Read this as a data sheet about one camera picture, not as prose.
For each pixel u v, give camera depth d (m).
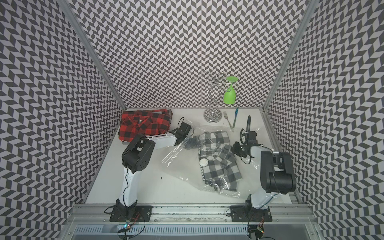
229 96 0.94
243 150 0.72
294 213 0.76
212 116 1.29
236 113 1.16
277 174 0.46
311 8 0.66
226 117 1.13
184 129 0.82
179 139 0.77
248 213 0.67
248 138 0.76
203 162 0.89
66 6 0.71
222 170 0.84
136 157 0.56
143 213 0.72
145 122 0.95
